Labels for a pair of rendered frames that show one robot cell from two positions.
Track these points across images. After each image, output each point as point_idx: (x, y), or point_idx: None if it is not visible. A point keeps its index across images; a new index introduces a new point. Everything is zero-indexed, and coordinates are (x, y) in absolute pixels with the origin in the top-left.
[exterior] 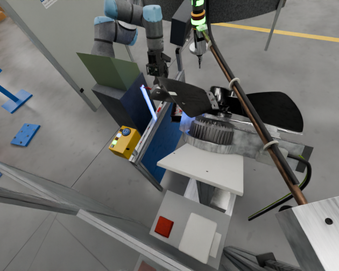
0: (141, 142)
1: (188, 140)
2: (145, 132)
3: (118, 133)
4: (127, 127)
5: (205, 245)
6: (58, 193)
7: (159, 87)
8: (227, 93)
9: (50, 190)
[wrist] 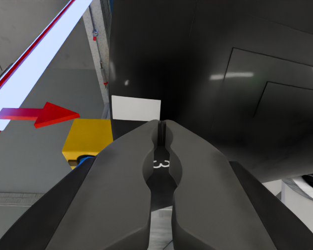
0: (107, 82)
1: (292, 188)
2: (94, 49)
3: (71, 166)
4: (83, 154)
5: (276, 191)
6: (45, 171)
7: (134, 113)
8: None
9: (35, 180)
